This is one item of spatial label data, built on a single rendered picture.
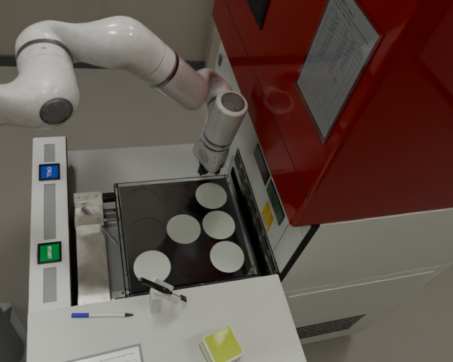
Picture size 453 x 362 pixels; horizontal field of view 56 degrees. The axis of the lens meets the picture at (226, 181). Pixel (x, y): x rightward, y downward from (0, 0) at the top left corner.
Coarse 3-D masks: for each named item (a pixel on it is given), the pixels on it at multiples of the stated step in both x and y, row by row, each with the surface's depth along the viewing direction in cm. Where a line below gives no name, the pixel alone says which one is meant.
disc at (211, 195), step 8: (208, 184) 137; (216, 184) 138; (200, 192) 135; (208, 192) 135; (216, 192) 136; (224, 192) 136; (200, 200) 133; (208, 200) 133; (216, 200) 134; (224, 200) 134
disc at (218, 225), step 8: (208, 216) 130; (216, 216) 130; (224, 216) 131; (208, 224) 128; (216, 224) 129; (224, 224) 129; (232, 224) 130; (208, 232) 126; (216, 232) 127; (224, 232) 127; (232, 232) 128
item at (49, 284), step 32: (32, 160) 123; (64, 160) 125; (32, 192) 117; (64, 192) 119; (32, 224) 111; (64, 224) 113; (32, 256) 106; (64, 256) 107; (32, 288) 101; (64, 288) 103
